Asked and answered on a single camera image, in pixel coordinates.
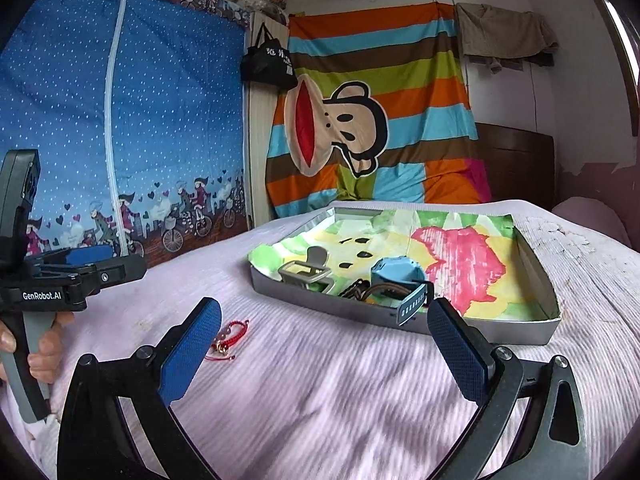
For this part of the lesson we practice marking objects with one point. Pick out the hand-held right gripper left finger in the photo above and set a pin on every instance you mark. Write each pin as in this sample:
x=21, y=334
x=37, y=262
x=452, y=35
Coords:
x=192, y=350

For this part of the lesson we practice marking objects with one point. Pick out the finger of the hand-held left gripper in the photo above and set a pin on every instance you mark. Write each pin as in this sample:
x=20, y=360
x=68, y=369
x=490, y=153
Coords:
x=87, y=254
x=120, y=272

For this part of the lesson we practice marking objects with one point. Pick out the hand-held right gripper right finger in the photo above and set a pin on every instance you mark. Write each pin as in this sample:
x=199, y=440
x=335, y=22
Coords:
x=457, y=355

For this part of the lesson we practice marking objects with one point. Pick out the blue watch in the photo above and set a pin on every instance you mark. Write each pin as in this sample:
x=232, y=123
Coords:
x=395, y=272

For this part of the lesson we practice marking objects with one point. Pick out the grey shallow box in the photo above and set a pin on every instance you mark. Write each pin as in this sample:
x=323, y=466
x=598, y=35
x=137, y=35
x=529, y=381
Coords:
x=360, y=317

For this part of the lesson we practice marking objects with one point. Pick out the white hair claw clip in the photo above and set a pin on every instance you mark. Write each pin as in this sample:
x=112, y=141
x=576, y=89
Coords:
x=302, y=270

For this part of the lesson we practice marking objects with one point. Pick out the person's left hand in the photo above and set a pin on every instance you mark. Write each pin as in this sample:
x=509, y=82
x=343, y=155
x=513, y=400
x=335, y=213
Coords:
x=47, y=347

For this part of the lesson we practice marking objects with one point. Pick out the colourful painted paper lining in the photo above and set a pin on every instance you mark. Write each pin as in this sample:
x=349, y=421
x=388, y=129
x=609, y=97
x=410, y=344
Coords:
x=450, y=260

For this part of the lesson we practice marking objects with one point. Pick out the pink ribbed bedspread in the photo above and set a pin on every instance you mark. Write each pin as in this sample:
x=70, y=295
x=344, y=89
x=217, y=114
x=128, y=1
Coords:
x=325, y=400

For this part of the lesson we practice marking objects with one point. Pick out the blue printed fabric wardrobe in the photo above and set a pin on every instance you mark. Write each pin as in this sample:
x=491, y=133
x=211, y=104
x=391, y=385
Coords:
x=150, y=110

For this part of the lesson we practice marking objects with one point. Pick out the pink pillow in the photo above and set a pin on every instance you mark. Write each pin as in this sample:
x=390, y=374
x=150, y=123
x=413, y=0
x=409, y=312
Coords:
x=590, y=220

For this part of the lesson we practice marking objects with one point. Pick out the dark wooden headboard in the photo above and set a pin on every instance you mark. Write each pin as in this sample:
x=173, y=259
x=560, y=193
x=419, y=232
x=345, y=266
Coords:
x=520, y=160

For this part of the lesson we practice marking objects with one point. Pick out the striped monkey print blanket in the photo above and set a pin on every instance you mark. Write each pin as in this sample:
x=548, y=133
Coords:
x=410, y=110

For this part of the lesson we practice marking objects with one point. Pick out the black hanging bag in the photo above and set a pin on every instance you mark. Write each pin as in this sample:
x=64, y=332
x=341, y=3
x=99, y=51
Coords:
x=267, y=65

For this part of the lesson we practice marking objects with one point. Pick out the khaki hanging garment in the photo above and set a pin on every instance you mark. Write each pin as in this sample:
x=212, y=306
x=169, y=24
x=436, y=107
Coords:
x=505, y=30

